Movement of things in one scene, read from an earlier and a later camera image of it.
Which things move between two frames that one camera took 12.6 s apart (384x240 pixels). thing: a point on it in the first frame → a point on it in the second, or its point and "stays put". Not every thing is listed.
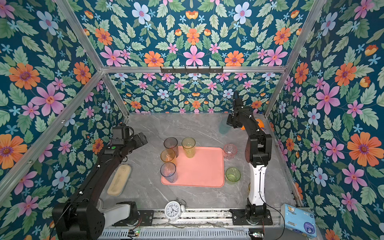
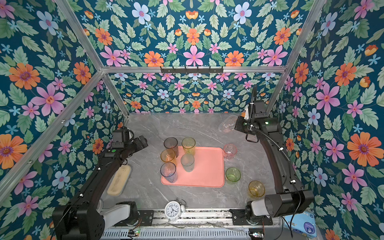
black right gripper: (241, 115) → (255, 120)
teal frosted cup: (224, 128) → (187, 161)
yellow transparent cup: (168, 155) stays put
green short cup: (233, 174) stays put
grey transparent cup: (171, 143) stays put
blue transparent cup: (168, 170) stays put
